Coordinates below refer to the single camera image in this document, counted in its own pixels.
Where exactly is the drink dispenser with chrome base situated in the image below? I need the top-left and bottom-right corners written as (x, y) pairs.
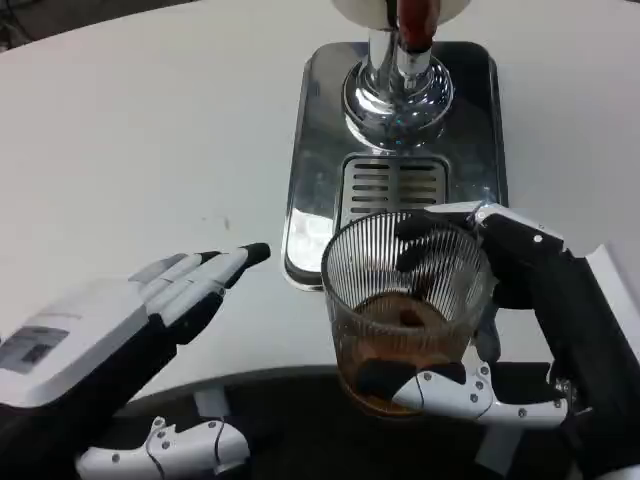
top-left (331, 0), bottom-right (474, 152)

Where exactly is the red tap lever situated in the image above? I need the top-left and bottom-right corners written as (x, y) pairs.
top-left (396, 0), bottom-right (442, 54)

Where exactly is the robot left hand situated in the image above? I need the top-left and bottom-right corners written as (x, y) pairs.
top-left (0, 242), bottom-right (272, 480)

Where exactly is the clear ribbed glass cup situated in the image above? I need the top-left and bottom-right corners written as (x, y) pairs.
top-left (320, 209), bottom-right (497, 419)

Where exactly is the slotted steel drip grid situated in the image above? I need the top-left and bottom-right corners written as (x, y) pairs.
top-left (333, 152), bottom-right (452, 237)

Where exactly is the steel drip tray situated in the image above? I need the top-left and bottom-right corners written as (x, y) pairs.
top-left (280, 40), bottom-right (510, 293)

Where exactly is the white table support bracket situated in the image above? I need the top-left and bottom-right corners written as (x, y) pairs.
top-left (192, 386), bottom-right (232, 419)
top-left (473, 439), bottom-right (502, 467)

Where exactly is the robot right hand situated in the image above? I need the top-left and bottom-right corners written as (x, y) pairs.
top-left (392, 199), bottom-right (640, 480)

